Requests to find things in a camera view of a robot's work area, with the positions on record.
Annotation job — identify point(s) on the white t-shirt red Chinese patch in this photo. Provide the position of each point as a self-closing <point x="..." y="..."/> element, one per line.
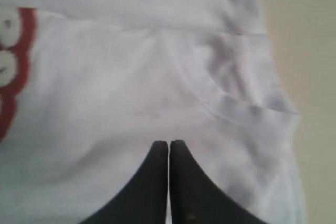
<point x="88" y="85"/>

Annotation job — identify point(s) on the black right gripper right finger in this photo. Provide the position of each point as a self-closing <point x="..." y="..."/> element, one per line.
<point x="194" y="198"/>

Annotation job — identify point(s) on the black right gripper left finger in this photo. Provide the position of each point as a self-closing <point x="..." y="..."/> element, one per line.
<point x="144" y="198"/>

